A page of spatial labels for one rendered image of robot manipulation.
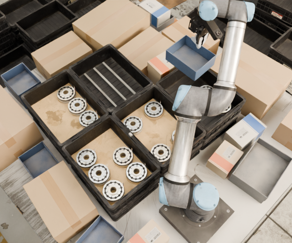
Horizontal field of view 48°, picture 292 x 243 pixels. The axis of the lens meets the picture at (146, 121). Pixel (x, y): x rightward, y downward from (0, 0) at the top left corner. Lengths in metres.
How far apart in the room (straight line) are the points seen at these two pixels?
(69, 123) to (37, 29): 1.22
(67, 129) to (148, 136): 0.43
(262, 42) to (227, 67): 1.55
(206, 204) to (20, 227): 1.50
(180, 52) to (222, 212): 0.83
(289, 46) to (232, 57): 1.44
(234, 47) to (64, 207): 1.02
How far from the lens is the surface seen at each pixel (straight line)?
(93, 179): 1.61
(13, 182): 1.89
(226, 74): 1.40
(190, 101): 1.36
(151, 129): 1.74
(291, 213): 2.64
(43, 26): 2.87
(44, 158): 1.89
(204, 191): 1.46
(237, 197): 1.79
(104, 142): 1.72
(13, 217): 2.60
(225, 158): 1.77
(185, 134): 1.40
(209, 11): 1.41
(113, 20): 2.18
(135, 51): 2.04
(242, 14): 1.44
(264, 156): 1.86
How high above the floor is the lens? 2.34
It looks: 58 degrees down
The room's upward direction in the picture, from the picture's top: straight up
